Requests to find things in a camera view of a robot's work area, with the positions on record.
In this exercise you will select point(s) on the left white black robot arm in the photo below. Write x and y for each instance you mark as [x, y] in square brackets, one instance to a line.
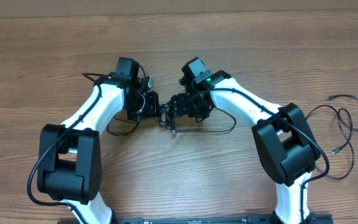
[68, 172]

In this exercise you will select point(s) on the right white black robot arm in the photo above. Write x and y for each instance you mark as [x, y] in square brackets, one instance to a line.
[285, 145]

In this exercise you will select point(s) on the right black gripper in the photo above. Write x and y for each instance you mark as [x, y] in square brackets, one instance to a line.
[178, 106]

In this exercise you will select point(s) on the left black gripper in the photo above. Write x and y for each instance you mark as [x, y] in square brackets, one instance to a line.
[153, 107]

